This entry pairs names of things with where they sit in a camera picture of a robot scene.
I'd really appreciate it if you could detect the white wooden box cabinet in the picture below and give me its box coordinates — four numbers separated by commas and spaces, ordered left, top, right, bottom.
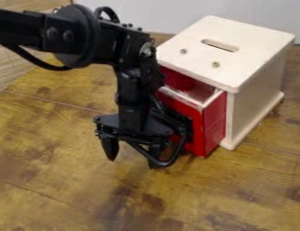
157, 15, 295, 150

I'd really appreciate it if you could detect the black metal drawer handle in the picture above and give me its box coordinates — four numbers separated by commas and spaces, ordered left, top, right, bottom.
129, 118, 192, 168

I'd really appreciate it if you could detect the woven mat at left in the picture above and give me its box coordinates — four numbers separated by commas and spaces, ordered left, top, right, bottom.
0, 42, 54, 95

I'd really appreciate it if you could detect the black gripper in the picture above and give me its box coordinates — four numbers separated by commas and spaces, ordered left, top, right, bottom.
94, 96, 188, 169

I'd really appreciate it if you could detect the red drawer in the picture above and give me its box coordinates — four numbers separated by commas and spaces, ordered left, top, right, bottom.
157, 67, 228, 157

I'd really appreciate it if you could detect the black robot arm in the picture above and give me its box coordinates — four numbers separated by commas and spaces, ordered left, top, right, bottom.
0, 4, 189, 167

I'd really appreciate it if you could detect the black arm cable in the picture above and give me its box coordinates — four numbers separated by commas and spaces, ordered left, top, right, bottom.
3, 43, 73, 72

